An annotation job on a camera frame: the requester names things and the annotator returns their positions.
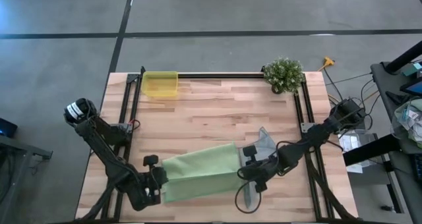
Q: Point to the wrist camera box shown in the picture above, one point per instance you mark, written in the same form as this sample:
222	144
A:
263	168
151	184

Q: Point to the black device with light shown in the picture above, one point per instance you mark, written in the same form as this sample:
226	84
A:
6	128

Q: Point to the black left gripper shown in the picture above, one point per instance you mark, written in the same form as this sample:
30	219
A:
150	160

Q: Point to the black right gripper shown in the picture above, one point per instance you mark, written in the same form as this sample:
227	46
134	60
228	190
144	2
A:
250	150

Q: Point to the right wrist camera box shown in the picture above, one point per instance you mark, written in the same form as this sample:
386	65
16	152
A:
263	168

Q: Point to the white paper sheet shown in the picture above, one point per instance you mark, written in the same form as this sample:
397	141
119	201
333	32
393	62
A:
354	168

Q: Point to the grey side table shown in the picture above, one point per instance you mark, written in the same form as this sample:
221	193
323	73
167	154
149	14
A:
382	82

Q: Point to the clear bag of cloths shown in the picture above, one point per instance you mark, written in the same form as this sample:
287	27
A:
409	118

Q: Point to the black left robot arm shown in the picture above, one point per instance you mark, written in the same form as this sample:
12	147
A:
99	145

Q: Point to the yellow plug on floor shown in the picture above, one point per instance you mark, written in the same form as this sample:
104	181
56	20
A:
328	61

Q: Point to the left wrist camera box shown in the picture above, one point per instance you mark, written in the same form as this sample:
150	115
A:
151	184

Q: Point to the small black floor object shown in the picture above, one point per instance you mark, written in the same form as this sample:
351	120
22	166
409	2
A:
387	208

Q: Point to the yellow translucent plastic basket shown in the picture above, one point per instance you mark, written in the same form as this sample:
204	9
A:
160	84

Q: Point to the teal box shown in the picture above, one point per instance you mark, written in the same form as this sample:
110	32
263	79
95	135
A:
413	67

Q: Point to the black diagonal beam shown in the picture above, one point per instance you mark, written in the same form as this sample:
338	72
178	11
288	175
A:
369	150
405	56

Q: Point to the tablet with blue screen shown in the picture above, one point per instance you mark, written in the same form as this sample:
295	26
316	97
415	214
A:
413	88

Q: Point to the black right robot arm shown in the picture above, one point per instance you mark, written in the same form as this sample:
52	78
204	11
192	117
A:
316	133

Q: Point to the small potted green plant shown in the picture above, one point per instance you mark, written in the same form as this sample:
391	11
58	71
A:
283	74

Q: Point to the green microfiber towel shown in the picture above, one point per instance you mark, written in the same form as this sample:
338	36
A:
201	171

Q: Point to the grey metal cart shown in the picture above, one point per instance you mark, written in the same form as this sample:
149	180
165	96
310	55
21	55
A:
19	151

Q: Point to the clear plastic bin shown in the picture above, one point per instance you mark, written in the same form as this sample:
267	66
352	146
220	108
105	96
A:
357	145

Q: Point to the grey microfiber towel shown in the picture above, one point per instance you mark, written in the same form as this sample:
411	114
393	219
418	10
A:
263	141

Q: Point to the black aluminium table frame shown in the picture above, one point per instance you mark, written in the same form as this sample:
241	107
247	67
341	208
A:
217	75

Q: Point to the black keyboard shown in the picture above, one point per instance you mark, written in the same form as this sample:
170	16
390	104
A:
418	168

